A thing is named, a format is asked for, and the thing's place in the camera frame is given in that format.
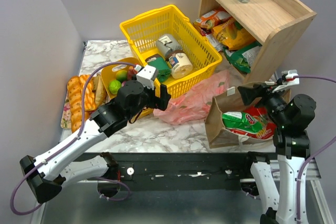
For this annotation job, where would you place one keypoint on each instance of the wooden shelf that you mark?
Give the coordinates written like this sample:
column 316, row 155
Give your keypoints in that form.
column 276, row 24

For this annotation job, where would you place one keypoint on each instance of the brown burlap tote bag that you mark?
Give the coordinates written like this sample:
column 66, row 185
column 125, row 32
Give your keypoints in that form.
column 220, row 135

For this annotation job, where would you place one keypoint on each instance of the pink plastic grocery bag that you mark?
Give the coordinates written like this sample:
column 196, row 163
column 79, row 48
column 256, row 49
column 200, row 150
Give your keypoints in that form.
column 196, row 103

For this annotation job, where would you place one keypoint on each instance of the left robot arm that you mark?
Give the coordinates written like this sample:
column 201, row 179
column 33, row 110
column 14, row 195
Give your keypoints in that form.
column 48, row 173

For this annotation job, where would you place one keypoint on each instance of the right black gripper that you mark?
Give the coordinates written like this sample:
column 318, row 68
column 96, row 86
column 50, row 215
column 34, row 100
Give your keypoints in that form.
column 261, row 92

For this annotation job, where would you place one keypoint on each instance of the large yellow shopping basket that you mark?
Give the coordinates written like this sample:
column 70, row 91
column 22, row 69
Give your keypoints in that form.
column 166, row 31

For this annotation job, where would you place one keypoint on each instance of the braided toy bread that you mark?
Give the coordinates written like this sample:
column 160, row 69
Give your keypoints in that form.
column 89, row 100

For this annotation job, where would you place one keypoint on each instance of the green toilet paper roll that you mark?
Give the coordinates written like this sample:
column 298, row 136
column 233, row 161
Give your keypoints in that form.
column 160, row 64

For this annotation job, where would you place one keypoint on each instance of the toy mango green yellow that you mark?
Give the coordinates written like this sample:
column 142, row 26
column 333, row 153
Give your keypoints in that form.
column 122, row 75

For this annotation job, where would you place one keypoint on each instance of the silver snack packet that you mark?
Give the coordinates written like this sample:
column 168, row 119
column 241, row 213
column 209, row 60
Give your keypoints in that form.
column 212, row 40

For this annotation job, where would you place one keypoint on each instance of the toy bread slice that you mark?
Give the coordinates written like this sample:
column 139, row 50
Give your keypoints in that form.
column 99, row 90

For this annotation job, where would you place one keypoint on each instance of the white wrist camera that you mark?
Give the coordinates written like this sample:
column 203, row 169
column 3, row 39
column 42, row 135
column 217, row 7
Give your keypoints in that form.
column 288, row 79
column 146, row 76

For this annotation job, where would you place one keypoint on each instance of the long toy baguette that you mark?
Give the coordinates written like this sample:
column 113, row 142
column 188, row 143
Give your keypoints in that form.
column 74, row 95

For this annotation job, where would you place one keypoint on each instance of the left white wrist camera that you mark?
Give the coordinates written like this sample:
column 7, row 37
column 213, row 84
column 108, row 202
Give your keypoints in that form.
column 146, row 76

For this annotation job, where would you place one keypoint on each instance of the toy green cabbage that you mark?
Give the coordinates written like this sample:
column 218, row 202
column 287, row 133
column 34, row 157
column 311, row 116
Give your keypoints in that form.
column 114, row 86

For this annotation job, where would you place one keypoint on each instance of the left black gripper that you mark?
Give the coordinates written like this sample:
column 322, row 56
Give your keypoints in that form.
column 161, row 98

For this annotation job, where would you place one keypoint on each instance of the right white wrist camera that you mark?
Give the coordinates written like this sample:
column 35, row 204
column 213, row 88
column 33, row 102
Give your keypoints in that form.
column 288, row 79

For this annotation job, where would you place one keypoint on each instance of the green Chuba chips bag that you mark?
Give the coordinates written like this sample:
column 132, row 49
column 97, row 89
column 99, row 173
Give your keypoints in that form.
column 242, row 121

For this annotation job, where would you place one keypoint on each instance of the small yellow plastic bin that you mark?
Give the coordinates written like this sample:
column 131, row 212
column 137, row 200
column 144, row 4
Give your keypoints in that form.
column 108, row 73

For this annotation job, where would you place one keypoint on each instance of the green snack bag lower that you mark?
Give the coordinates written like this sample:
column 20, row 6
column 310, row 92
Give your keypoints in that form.
column 243, row 58

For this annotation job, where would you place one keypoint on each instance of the red snack bag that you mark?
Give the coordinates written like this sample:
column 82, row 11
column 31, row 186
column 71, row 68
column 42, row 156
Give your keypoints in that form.
column 261, row 115

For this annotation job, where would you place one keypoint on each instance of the orange snack packet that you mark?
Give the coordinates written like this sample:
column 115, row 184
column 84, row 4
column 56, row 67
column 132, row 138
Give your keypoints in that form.
column 212, row 19

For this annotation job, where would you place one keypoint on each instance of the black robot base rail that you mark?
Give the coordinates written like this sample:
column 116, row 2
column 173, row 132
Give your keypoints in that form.
column 168, row 171

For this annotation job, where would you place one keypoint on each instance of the yellow snack bag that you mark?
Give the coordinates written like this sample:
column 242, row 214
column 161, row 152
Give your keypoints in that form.
column 232, row 35

